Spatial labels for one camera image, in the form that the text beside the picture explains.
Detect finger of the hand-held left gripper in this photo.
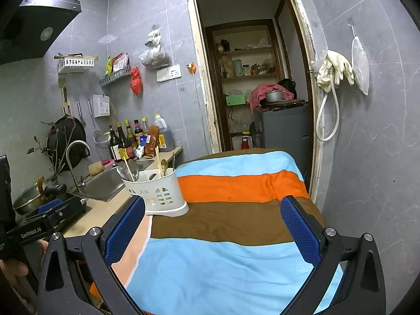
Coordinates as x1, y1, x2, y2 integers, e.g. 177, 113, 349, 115
24, 203, 73, 228
37, 198, 64, 216

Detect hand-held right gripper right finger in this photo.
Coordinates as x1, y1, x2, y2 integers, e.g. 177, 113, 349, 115
280, 195, 386, 315

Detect white power cable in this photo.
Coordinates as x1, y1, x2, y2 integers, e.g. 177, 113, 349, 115
193, 71, 211, 153

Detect brown oil jug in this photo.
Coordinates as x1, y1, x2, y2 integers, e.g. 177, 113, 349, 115
154, 114, 175, 152

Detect white hanging plastic box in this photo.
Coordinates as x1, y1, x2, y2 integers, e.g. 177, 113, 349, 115
93, 94, 110, 118

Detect white plastic utensil basket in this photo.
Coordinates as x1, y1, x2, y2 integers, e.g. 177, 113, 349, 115
122, 167, 190, 217

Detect wooden shelf unit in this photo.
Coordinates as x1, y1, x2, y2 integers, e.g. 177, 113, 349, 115
205, 20, 286, 151

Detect clear plastic bag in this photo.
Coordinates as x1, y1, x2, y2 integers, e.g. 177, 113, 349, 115
138, 28, 172, 69

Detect steel pan with black handle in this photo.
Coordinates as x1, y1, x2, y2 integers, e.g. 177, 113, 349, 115
12, 175, 68, 215

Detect metal wall shelf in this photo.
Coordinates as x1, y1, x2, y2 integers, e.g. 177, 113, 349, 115
100, 66, 132, 87

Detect cream rubber glove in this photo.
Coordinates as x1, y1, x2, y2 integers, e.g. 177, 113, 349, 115
317, 52, 335, 93
330, 50, 355, 86

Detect striped colourful cloth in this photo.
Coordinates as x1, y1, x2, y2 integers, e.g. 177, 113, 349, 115
88, 148, 345, 315

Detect chrome faucet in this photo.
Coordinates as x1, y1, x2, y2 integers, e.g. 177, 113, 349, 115
66, 140, 91, 191

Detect black bag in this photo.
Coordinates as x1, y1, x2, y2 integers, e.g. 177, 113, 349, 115
277, 79, 297, 101

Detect steel sink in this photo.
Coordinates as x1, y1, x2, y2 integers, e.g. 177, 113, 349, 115
70, 159, 155, 202

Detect hanging black wok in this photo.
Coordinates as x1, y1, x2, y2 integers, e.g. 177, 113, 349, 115
46, 115, 87, 171

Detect hanging metal strainer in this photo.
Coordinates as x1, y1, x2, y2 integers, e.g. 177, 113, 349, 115
87, 100, 110, 150

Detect wooden spatula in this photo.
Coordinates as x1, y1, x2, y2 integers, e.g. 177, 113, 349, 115
59, 79, 74, 117

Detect red plastic bag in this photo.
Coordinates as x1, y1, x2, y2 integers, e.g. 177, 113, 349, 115
130, 66, 143, 96

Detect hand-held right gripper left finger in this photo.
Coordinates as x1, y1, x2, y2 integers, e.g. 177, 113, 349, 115
38, 195, 146, 315

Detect pink cloth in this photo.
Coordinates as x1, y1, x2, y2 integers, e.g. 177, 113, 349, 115
249, 83, 295, 112

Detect grey cabinet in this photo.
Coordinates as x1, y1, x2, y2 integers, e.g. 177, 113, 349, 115
253, 103, 311, 181

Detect black range hood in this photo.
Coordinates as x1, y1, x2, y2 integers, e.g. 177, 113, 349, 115
0, 0, 82, 66

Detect blue and white packet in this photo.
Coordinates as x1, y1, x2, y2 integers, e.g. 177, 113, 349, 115
134, 136, 146, 159

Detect red spice packet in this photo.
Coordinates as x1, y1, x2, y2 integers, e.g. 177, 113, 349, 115
144, 125, 161, 157

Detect dark sauce bottle yellow label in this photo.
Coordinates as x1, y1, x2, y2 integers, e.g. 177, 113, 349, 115
116, 121, 132, 160

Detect wooden cutting board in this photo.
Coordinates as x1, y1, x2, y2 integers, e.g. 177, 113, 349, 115
264, 98, 306, 107

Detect white hose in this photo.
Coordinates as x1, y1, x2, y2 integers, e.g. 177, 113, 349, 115
316, 80, 340, 142

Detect wall switch and socket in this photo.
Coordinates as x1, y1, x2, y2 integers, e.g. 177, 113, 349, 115
156, 66, 182, 82

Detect wooden door frame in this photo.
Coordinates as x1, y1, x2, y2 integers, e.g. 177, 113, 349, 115
185, 0, 325, 201

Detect red snack packet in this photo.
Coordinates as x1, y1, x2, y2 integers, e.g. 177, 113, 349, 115
112, 52, 129, 73

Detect dry bare branch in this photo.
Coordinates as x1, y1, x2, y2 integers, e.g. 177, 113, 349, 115
26, 120, 79, 184

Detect yellow sponge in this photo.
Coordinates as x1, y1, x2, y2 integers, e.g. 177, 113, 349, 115
88, 161, 106, 176

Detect white wall basket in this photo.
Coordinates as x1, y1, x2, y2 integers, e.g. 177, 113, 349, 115
57, 57, 96, 74

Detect person's left hand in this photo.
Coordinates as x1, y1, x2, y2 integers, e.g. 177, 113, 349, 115
0, 239, 50, 289

